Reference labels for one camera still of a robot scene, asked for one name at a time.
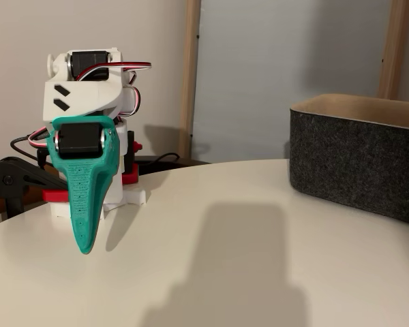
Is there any dark grey felt box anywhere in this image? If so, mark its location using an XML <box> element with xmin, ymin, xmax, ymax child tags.
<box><xmin>289</xmin><ymin>93</ymin><xmax>409</xmax><ymax>228</ymax></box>

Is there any black clamp with red pad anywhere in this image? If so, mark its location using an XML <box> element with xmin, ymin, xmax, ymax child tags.
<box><xmin>0</xmin><ymin>155</ymin><xmax>72</xmax><ymax>219</ymax></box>
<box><xmin>121</xmin><ymin>130</ymin><xmax>144</xmax><ymax>185</ymax></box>

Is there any grey panel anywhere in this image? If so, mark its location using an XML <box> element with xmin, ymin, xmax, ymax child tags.
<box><xmin>190</xmin><ymin>0</ymin><xmax>395</xmax><ymax>164</ymax></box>

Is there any red white black servo cable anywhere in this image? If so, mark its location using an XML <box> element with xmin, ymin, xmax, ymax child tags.
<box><xmin>75</xmin><ymin>61</ymin><xmax>153</xmax><ymax>82</ymax></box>
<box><xmin>27</xmin><ymin>126</ymin><xmax>52</xmax><ymax>149</ymax></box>
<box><xmin>121</xmin><ymin>69</ymin><xmax>142</xmax><ymax>119</ymax></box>

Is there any black power cable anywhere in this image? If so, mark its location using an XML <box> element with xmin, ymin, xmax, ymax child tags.
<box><xmin>136</xmin><ymin>151</ymin><xmax>181</xmax><ymax>168</ymax></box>

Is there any black USB cable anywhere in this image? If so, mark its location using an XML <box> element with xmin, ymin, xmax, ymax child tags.
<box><xmin>9</xmin><ymin>135</ymin><xmax>57</xmax><ymax>168</ymax></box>

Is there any light wooden post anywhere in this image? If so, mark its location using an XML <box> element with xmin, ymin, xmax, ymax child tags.
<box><xmin>177</xmin><ymin>0</ymin><xmax>202</xmax><ymax>160</ymax></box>
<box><xmin>377</xmin><ymin>0</ymin><xmax>409</xmax><ymax>100</ymax></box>

